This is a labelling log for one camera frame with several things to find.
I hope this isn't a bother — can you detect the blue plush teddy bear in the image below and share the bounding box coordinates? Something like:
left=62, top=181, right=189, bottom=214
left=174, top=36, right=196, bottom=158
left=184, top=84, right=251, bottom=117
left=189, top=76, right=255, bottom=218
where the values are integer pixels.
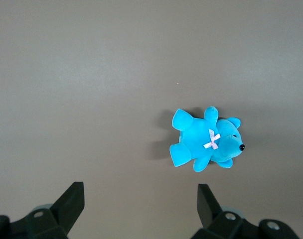
left=169, top=106, right=246, bottom=173

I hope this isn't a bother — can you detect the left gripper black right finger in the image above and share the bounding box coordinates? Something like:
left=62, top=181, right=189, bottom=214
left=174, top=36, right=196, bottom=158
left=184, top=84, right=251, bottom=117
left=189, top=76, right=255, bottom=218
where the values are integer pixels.
left=191, top=184, right=299, bottom=239

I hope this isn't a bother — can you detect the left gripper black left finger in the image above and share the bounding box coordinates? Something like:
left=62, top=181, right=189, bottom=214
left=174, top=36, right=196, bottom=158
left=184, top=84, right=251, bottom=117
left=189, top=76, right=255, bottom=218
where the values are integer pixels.
left=0, top=182, right=85, bottom=239

